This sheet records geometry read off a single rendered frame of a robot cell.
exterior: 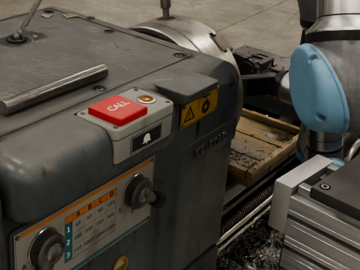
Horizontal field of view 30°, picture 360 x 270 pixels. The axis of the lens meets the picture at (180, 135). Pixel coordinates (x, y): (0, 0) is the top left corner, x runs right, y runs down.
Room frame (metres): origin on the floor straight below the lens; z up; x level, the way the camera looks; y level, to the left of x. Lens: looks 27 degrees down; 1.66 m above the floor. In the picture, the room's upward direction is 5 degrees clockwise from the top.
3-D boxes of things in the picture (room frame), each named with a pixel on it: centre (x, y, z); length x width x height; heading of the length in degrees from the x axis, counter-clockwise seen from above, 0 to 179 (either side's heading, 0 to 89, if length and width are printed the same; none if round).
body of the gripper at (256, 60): (1.47, -0.18, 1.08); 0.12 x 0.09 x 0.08; 56
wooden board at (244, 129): (1.55, -0.10, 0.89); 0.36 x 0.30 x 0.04; 57
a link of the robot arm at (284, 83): (1.42, -0.25, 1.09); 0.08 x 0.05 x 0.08; 146
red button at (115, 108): (0.84, 0.09, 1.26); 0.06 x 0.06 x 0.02; 57
